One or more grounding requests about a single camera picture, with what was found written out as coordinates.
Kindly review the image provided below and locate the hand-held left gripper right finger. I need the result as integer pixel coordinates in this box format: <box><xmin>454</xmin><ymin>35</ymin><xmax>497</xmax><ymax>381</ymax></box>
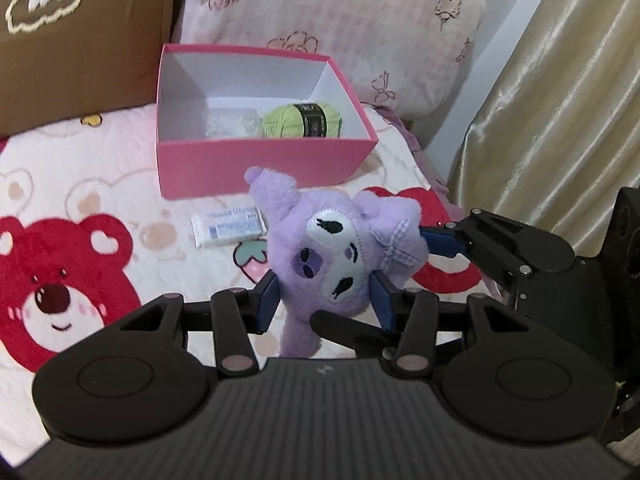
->
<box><xmin>370</xmin><ymin>270</ymin><xmax>526</xmax><ymax>377</ymax></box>

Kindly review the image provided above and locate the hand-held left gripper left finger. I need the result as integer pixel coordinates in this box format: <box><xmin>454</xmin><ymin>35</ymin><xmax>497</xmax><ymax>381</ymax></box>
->
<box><xmin>117</xmin><ymin>270</ymin><xmax>279</xmax><ymax>379</ymax></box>

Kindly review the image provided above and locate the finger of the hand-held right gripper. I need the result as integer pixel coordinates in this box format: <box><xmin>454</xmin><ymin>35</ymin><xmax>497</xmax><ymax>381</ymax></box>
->
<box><xmin>419</xmin><ymin>207</ymin><xmax>576</xmax><ymax>289</ymax></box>
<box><xmin>309</xmin><ymin>309</ymin><xmax>403</xmax><ymax>358</ymax></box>

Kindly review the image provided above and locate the purple plush toy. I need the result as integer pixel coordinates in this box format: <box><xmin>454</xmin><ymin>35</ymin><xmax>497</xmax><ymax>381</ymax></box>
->
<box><xmin>244</xmin><ymin>166</ymin><xmax>430</xmax><ymax>359</ymax></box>

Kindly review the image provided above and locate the pink cardboard box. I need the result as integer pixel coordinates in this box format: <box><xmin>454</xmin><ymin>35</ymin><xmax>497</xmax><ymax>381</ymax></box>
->
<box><xmin>155</xmin><ymin>43</ymin><xmax>379</xmax><ymax>200</ymax></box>

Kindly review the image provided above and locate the green yarn ball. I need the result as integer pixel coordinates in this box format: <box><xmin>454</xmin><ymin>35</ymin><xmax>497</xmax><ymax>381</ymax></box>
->
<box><xmin>261</xmin><ymin>102</ymin><xmax>345</xmax><ymax>140</ymax></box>

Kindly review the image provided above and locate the small white pack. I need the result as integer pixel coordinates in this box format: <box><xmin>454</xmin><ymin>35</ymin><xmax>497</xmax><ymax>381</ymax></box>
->
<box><xmin>191</xmin><ymin>205</ymin><xmax>269</xmax><ymax>250</ymax></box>

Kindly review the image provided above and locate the gold curtain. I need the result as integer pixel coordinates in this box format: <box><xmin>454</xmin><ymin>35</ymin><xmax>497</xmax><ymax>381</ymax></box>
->
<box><xmin>446</xmin><ymin>0</ymin><xmax>640</xmax><ymax>262</ymax></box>

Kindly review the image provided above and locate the bear printed blanket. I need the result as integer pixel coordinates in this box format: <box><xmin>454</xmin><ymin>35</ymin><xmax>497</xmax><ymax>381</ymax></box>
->
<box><xmin>0</xmin><ymin>102</ymin><xmax>502</xmax><ymax>467</ymax></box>

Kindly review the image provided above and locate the pink checked pillow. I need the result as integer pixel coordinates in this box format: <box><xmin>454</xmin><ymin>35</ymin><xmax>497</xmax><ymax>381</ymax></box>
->
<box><xmin>170</xmin><ymin>0</ymin><xmax>489</xmax><ymax>122</ymax></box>

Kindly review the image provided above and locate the brown pillow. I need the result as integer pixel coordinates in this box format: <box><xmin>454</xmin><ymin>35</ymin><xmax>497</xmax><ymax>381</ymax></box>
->
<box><xmin>0</xmin><ymin>0</ymin><xmax>181</xmax><ymax>137</ymax></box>

